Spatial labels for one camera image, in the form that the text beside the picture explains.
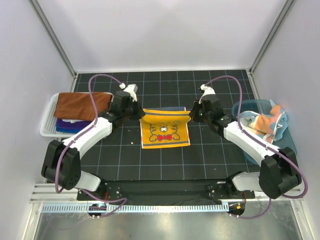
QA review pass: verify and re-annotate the yellow and blue cat towel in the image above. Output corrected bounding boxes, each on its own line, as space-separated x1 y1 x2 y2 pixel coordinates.
140 109 191 149

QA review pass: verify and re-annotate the brown towel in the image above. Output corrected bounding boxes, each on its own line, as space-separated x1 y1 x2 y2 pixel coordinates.
54 92 113 122

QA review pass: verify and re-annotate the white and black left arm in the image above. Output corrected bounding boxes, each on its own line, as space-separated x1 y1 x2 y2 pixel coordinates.
41 85 145 200

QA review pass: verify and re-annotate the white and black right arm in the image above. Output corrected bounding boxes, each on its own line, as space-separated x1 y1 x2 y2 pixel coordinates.
189 94 309 200

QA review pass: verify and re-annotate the blue plastic basin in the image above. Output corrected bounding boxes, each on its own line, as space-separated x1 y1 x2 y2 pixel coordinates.
231 99 299 166

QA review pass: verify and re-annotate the white folded towel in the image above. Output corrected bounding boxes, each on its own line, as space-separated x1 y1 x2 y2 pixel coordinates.
61 119 81 124

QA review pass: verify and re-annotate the blue folded towel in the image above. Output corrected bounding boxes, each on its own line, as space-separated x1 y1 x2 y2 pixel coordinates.
56 126 82 134

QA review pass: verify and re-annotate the multicolour striped towel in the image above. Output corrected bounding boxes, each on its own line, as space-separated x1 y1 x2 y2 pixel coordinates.
238 99 290 147

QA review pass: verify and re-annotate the purple folded towel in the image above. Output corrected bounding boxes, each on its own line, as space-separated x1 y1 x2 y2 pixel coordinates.
56 118 92 129

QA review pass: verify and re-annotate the white plastic basket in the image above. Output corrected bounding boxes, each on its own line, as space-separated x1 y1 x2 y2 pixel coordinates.
39 92 116 138

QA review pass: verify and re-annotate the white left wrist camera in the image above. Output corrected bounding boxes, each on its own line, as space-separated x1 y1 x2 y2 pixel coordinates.
119 83 138 102

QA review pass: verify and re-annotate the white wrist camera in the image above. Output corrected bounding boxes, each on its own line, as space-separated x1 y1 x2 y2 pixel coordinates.
198 84 216 104
119 83 138 102

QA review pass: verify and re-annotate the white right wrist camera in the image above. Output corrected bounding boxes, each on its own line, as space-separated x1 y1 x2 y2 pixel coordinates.
198 84 216 104

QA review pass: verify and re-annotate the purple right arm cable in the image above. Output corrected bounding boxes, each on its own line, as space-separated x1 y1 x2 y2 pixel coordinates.
206 75 309 220

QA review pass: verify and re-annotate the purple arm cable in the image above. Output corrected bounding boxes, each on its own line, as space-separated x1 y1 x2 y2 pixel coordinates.
54 74 128 223
206 75 309 220

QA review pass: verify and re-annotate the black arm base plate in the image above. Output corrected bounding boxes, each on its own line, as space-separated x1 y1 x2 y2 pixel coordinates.
76 178 256 218

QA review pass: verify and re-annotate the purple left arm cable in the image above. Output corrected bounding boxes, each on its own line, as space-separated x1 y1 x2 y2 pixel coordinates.
54 74 128 223

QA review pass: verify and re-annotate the white slotted cable duct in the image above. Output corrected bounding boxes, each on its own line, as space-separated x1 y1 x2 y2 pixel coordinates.
41 202 229 214

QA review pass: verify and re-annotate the aluminium frame rail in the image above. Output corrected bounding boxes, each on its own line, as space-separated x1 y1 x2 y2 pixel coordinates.
29 183 302 204

